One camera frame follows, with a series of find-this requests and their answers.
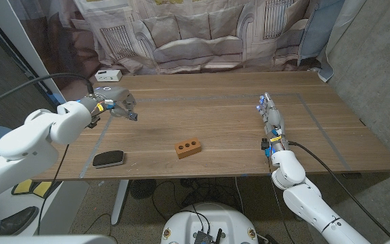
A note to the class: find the white partition panel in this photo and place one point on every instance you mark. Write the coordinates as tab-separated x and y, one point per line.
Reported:
22	44

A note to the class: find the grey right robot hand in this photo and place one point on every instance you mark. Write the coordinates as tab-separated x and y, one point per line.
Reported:
273	118

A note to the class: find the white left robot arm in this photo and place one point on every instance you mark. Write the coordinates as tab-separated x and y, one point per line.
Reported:
29	149

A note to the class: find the white table leg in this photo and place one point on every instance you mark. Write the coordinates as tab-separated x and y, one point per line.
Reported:
120	200

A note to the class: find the person's leg with dark shoe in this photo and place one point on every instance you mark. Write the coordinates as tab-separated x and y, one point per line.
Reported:
15	222

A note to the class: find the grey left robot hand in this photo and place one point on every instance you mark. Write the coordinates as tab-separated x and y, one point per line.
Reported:
112	96

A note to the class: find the brown three-hole wooden block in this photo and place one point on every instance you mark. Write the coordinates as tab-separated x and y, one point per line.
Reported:
188	149

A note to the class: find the black module with antenna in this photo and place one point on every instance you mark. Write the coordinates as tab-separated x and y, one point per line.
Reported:
201	237

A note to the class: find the white power strip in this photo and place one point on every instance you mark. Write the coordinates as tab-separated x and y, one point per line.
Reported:
108	75

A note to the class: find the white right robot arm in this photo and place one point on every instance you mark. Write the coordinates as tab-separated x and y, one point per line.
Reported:
306	200

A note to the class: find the black felt board eraser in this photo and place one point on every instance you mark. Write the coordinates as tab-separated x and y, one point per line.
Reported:
108	158

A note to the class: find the grey paper clamp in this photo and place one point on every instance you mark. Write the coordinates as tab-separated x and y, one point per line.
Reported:
133	117

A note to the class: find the white floor platform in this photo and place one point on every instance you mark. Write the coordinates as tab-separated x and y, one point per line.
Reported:
66	206

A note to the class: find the round black floor fan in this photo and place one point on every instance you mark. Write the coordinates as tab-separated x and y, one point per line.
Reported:
142	188

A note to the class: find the yellow and black floor pad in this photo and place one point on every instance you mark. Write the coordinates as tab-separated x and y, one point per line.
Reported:
24	186

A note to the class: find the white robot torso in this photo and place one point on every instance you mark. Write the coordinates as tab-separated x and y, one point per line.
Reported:
215	217

